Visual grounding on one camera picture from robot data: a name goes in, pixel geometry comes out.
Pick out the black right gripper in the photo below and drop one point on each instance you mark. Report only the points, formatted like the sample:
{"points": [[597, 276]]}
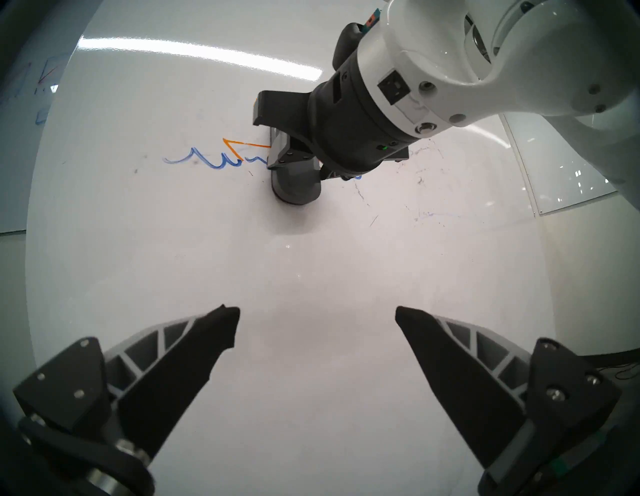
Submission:
{"points": [[350, 125]]}

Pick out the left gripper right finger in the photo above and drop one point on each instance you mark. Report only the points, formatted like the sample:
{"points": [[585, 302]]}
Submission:
{"points": [[465, 385]]}

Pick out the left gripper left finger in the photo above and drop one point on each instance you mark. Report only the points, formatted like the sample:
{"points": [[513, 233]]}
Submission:
{"points": [[165, 380]]}

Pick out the grey whiteboard eraser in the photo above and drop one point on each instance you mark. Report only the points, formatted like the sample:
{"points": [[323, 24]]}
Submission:
{"points": [[297, 187]]}

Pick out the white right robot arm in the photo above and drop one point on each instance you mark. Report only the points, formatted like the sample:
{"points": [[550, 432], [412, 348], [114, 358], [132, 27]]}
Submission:
{"points": [[500, 60]]}

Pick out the large white freestanding whiteboard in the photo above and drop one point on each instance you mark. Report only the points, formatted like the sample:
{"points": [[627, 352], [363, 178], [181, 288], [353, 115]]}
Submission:
{"points": [[300, 260]]}

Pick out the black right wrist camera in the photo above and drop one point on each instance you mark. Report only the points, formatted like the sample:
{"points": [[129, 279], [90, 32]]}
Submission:
{"points": [[347, 45]]}

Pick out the black wall baseboard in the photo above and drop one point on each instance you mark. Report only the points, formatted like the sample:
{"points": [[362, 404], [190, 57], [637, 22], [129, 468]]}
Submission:
{"points": [[615, 356]]}

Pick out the blank wall glass board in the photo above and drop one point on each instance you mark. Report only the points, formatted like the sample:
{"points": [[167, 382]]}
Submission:
{"points": [[560, 170]]}

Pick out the wall glass board with graphs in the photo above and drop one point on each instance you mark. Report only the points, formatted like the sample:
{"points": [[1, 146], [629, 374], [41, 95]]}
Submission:
{"points": [[20, 150]]}

